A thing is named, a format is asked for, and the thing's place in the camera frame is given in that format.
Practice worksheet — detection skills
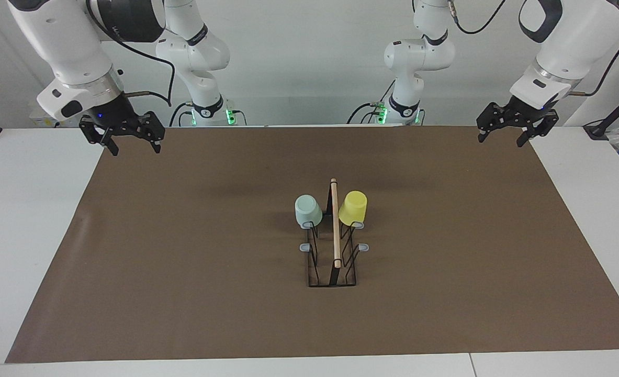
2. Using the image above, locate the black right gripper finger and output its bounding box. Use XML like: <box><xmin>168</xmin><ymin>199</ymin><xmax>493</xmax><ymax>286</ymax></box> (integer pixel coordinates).
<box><xmin>139</xmin><ymin>111</ymin><xmax>165</xmax><ymax>154</ymax></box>
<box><xmin>79</xmin><ymin>116</ymin><xmax>119</xmax><ymax>157</ymax></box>

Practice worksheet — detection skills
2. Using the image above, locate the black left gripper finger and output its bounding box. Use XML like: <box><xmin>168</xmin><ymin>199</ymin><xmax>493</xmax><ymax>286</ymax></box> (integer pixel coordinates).
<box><xmin>516</xmin><ymin>109</ymin><xmax>559</xmax><ymax>148</ymax></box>
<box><xmin>476</xmin><ymin>103</ymin><xmax>504</xmax><ymax>143</ymax></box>

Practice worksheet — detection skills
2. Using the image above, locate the yellow plastic cup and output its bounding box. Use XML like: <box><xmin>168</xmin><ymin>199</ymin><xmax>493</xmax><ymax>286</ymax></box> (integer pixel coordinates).
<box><xmin>338</xmin><ymin>190</ymin><xmax>368</xmax><ymax>227</ymax></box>

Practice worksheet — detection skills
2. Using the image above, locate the pale green plastic cup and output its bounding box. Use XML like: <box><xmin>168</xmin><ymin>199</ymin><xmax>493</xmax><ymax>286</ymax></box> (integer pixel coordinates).
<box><xmin>294</xmin><ymin>194</ymin><xmax>323</xmax><ymax>229</ymax></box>

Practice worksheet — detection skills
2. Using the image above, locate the black clamp stand with pole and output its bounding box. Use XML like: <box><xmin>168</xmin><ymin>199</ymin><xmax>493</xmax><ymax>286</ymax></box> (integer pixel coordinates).
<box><xmin>583</xmin><ymin>83</ymin><xmax>619</xmax><ymax>140</ymax></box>

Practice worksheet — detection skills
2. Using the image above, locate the white cardboard box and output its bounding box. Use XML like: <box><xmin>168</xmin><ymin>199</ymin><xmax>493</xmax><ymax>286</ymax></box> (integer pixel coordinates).
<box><xmin>29</xmin><ymin>107</ymin><xmax>59</xmax><ymax>128</ymax></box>

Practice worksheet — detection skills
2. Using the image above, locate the brown paper table mat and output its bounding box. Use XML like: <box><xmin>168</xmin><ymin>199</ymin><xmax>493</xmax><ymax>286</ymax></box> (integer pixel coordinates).
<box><xmin>5</xmin><ymin>125</ymin><xmax>619</xmax><ymax>363</ymax></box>

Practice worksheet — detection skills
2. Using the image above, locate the black right arm base cable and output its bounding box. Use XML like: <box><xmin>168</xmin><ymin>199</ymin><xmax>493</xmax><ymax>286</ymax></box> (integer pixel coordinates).
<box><xmin>169</xmin><ymin>102</ymin><xmax>247</xmax><ymax>128</ymax></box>

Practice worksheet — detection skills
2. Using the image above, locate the black arm base cable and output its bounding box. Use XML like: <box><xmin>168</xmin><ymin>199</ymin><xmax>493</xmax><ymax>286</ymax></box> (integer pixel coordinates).
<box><xmin>347</xmin><ymin>79</ymin><xmax>396</xmax><ymax>126</ymax></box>
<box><xmin>169</xmin><ymin>102</ymin><xmax>247</xmax><ymax>128</ymax></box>

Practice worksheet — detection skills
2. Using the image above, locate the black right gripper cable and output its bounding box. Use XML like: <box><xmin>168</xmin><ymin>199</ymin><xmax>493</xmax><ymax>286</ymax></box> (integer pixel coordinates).
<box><xmin>84</xmin><ymin>0</ymin><xmax>176</xmax><ymax>108</ymax></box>

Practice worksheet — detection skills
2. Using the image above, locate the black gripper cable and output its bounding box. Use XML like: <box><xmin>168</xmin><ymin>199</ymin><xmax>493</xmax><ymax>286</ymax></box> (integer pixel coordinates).
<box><xmin>443</xmin><ymin>0</ymin><xmax>619</xmax><ymax>97</ymax></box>
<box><xmin>84</xmin><ymin>0</ymin><xmax>176</xmax><ymax>108</ymax></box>

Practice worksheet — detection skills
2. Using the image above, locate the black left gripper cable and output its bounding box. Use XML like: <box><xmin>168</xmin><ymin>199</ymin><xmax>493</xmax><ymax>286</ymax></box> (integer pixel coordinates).
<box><xmin>443</xmin><ymin>0</ymin><xmax>619</xmax><ymax>97</ymax></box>

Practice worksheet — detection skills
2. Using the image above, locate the black left arm base cable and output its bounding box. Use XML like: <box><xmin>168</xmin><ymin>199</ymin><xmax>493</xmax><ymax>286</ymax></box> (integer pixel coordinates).
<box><xmin>347</xmin><ymin>79</ymin><xmax>396</xmax><ymax>126</ymax></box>

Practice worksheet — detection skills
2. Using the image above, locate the black wire cup rack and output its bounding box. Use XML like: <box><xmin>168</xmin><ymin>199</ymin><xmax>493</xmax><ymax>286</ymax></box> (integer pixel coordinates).
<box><xmin>300</xmin><ymin>178</ymin><xmax>370</xmax><ymax>288</ymax></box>

